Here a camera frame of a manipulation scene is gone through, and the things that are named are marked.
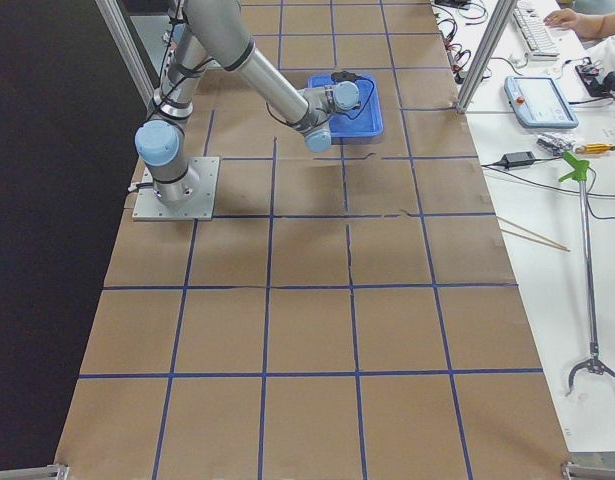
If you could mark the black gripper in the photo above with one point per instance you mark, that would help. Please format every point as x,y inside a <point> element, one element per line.
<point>345,76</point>

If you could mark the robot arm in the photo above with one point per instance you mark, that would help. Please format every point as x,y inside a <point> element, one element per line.
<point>211,54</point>

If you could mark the blue plastic tray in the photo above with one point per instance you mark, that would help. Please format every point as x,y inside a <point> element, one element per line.
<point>358,117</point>

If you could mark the person hand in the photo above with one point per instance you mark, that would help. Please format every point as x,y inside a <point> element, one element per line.
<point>562,18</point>

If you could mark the black power adapter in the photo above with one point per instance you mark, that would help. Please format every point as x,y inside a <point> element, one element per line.
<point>517,159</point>

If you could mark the teach pendant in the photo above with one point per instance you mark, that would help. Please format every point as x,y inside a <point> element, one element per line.
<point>538,102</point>

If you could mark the white keyboard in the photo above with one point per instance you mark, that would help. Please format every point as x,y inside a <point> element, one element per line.
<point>536,40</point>

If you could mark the brown paper table cover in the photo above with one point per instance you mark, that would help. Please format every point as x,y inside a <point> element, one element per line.
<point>348,315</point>

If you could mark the wooden chopsticks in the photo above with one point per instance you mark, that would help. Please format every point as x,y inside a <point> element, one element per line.
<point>514,229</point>

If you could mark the aluminium frame post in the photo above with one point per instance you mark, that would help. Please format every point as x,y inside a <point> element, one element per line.
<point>497,23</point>

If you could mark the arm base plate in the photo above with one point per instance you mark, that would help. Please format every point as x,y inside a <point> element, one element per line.
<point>192,197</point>

